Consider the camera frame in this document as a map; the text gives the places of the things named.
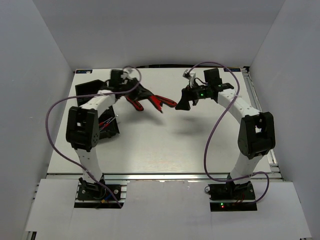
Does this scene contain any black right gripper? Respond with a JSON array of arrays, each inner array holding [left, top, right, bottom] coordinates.
[[175, 80, 211, 111]]

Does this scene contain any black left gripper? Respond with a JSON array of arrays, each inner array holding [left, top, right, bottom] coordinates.
[[118, 77, 151, 102]]

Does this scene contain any red folding knife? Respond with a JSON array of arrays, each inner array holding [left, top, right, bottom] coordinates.
[[148, 95, 163, 113]]

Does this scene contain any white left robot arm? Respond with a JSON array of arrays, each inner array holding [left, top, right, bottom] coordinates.
[[66, 68, 155, 200]]

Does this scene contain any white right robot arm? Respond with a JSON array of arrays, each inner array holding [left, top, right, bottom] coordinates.
[[175, 68, 276, 200]]

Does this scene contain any black compartment tool bin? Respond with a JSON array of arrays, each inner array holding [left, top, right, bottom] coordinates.
[[75, 79, 120, 140]]

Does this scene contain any blue label right corner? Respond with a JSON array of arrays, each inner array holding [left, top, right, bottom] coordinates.
[[223, 68, 241, 73]]

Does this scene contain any blue label corner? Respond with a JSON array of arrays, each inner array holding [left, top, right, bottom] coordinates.
[[223, 68, 241, 73], [75, 69, 93, 74]]

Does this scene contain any blue label left corner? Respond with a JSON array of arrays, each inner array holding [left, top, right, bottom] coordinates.
[[75, 69, 93, 74]]

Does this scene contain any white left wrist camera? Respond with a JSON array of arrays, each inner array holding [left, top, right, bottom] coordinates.
[[121, 66, 133, 79]]

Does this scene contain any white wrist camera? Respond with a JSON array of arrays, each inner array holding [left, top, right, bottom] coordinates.
[[121, 66, 133, 79], [182, 69, 196, 88]]

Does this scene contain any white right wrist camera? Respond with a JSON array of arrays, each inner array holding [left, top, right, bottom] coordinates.
[[182, 69, 196, 88]]

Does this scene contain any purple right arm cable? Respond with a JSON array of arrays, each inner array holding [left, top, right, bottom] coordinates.
[[203, 61, 270, 205]]

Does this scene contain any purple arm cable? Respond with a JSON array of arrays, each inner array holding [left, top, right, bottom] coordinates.
[[44, 65, 142, 209], [203, 61, 270, 205]]

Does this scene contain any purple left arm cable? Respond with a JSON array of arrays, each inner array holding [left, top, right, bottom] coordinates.
[[44, 65, 142, 209]]

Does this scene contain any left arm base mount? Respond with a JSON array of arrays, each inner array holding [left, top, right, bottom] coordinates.
[[74, 177, 127, 210]]

